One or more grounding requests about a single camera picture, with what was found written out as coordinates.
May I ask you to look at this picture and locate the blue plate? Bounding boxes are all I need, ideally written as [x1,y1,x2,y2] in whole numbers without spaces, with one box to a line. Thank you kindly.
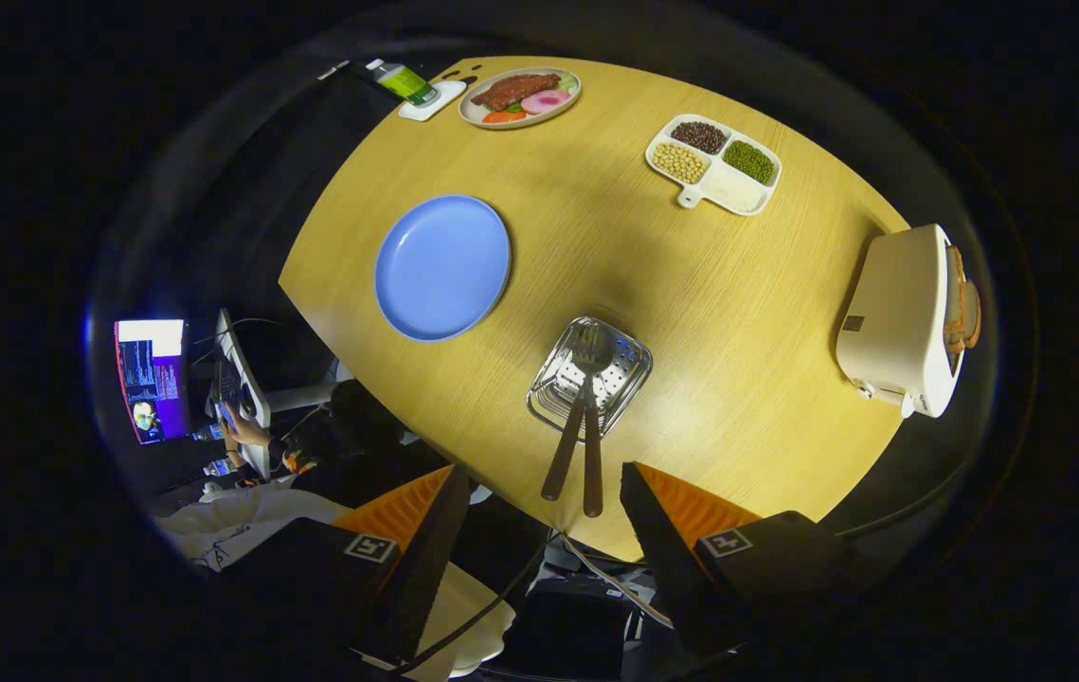
[374,194,513,343]

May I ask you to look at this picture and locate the white monitor on stand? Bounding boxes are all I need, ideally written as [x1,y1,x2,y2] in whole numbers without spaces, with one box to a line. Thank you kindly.
[214,308,341,479]

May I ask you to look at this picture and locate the white toaster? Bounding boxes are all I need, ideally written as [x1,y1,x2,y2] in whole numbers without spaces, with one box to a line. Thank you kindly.
[835,224,968,419]

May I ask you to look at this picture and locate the toast slice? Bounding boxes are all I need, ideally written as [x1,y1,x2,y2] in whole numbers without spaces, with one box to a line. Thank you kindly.
[961,279,982,350]
[944,246,966,356]

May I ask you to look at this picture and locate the white cable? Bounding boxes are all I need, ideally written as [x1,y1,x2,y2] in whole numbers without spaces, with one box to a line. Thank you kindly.
[558,532,674,629]

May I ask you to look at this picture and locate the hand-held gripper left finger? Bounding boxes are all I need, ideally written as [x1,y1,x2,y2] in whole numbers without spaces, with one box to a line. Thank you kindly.
[217,463,472,667]

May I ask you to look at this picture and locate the white oval plate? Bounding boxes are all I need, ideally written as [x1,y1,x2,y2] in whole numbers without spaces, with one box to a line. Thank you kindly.
[458,67,583,130]

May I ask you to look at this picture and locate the brown-handled metal spoon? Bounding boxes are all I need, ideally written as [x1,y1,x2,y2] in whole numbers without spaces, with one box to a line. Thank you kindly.
[575,327,618,519]

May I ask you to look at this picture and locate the black box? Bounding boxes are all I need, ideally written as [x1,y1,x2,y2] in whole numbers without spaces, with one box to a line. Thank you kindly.
[501,578,639,681]

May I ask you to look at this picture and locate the white divided dish with beans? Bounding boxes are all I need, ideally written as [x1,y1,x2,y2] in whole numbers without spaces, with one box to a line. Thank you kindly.
[645,114,782,217]

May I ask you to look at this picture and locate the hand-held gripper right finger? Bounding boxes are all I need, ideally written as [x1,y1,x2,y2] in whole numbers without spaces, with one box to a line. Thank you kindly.
[620,461,881,659]

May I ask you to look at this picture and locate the perforated metal basket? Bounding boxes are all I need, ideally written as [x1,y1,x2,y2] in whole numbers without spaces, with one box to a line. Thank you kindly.
[526,315,654,443]

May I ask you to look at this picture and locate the black cable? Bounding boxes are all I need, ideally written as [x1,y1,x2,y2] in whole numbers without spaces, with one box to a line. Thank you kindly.
[387,530,554,678]

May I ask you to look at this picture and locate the white square coaster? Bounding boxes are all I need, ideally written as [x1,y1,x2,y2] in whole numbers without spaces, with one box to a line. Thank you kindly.
[397,80,468,122]

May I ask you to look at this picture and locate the green drink bottle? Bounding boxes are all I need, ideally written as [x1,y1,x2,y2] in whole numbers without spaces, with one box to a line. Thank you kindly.
[366,58,441,107]

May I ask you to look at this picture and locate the white printed cloth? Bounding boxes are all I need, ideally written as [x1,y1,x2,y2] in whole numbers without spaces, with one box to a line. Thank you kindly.
[155,486,351,574]

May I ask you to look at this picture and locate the brown-handled metal fork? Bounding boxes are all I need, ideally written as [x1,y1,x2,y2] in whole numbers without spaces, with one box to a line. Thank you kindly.
[541,325,599,502]

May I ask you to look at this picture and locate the lit computer monitor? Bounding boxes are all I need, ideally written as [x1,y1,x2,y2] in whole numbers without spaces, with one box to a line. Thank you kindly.
[113,319,191,446]

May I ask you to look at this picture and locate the brown meat piece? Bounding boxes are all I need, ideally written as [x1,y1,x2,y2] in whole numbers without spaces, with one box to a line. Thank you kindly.
[471,73,561,112]

